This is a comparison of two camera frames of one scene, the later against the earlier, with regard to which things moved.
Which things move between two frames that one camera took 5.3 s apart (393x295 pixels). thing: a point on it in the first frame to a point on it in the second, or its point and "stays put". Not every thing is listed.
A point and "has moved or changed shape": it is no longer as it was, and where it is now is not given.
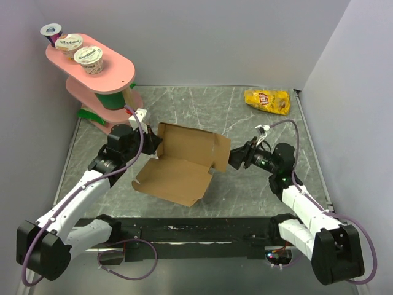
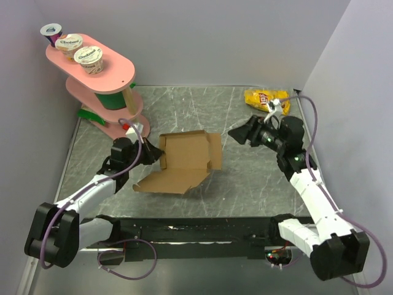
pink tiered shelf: (108, 95) stays put
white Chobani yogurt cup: (91, 58) stays put
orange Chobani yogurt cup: (67, 43) stays put
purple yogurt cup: (53, 31) stays put
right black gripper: (237, 155) to (250, 131)
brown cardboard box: (181, 174) has moved or changed shape
